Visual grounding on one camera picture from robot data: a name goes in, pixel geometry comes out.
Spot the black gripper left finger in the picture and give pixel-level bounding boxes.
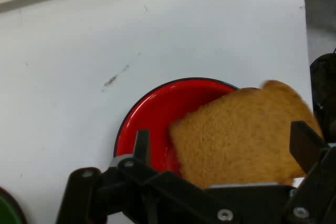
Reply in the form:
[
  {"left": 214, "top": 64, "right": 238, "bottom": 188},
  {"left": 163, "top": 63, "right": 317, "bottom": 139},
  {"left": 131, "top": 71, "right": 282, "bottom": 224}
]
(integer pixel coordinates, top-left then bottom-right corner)
[{"left": 55, "top": 129, "right": 232, "bottom": 224}]

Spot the red enamel bowl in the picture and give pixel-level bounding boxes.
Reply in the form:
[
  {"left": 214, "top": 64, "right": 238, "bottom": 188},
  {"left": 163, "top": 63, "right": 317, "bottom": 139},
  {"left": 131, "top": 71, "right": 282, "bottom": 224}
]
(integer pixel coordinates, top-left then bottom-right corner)
[{"left": 113, "top": 77, "right": 259, "bottom": 180}]

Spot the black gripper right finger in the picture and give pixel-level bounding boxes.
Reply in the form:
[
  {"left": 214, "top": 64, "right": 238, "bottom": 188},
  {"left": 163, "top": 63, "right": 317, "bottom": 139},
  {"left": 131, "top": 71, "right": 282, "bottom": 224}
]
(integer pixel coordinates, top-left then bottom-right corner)
[{"left": 283, "top": 121, "right": 336, "bottom": 224}]

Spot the black camera stand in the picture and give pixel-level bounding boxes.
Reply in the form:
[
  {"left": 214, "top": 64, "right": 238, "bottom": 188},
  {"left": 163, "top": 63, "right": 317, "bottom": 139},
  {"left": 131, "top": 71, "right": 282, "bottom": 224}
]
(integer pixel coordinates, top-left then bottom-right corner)
[{"left": 309, "top": 48, "right": 336, "bottom": 143}]

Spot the green enamel bowl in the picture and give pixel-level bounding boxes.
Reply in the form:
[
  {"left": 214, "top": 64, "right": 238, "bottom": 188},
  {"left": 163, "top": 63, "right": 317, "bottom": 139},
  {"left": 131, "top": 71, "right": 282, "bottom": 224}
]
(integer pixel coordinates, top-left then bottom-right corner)
[{"left": 0, "top": 186, "right": 28, "bottom": 224}]

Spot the brown toast slice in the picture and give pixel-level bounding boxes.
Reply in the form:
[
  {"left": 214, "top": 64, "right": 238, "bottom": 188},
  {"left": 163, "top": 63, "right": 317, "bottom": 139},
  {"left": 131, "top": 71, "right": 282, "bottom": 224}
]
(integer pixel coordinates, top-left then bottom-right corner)
[{"left": 167, "top": 79, "right": 324, "bottom": 190}]

